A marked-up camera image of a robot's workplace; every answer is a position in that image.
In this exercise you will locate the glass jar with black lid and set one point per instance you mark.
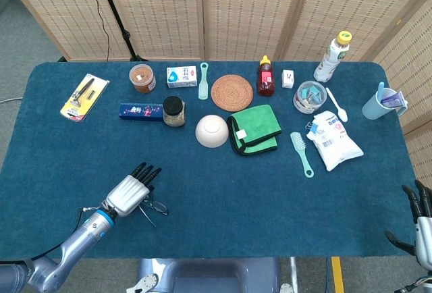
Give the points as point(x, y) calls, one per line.
point(173, 112)

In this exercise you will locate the upturned white bowl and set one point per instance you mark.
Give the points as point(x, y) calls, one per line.
point(212, 131)

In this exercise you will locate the black eyeglasses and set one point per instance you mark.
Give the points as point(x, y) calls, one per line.
point(161, 208)

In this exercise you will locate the silver table leg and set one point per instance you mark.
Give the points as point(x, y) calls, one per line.
point(293, 272)

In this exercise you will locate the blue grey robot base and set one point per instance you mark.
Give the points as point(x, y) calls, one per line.
point(209, 276)

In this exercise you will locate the small white box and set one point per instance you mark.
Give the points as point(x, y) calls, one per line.
point(288, 79)

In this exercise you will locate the long teal brush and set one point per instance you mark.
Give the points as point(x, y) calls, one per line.
point(298, 142)

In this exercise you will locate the drink bottle with yellow cap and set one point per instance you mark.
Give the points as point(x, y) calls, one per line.
point(329, 61)

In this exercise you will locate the blue carpet table cover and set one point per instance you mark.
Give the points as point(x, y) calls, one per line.
point(236, 205)

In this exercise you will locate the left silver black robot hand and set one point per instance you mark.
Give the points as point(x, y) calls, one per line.
point(128, 193)

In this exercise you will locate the purple toothpaste tube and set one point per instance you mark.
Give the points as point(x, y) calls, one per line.
point(393, 100)

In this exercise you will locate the razor in yellow blister pack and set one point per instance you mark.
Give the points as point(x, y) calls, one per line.
point(81, 99)

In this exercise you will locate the white blue carton box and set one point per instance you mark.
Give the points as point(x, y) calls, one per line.
point(182, 77)

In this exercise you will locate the blue binder clip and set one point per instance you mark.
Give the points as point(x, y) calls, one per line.
point(314, 127)

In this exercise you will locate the long dark blue box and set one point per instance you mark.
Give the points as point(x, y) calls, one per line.
point(138, 111)

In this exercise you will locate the white plastic spoon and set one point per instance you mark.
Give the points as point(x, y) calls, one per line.
point(342, 114)

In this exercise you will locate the black stand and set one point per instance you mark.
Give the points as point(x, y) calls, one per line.
point(62, 59)

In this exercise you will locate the folded green microfiber cloth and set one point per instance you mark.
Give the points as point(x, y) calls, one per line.
point(254, 124)

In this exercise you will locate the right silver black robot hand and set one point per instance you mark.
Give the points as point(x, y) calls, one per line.
point(424, 235)

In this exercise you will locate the light blue toothbrush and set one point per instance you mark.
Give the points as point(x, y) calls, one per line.
point(380, 88)

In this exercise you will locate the white printed plastic bag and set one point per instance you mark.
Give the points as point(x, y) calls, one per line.
point(334, 141)

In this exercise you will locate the plastic jar of rubber bands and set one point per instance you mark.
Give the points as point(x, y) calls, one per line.
point(142, 80)

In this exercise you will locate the clear jar of binder clips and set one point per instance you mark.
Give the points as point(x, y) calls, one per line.
point(308, 99)

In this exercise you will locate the light blue plastic cup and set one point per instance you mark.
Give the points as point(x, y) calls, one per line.
point(373, 107)

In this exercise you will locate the bamboo folding screen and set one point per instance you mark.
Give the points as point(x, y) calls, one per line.
point(162, 13)

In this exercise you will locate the black tripod pole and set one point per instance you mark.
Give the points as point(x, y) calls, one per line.
point(116, 16)

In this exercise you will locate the honey bottle with yellow cap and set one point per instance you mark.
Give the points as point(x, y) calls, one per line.
point(266, 82)

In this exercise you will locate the round woven rattan coaster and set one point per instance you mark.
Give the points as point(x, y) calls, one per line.
point(232, 92)

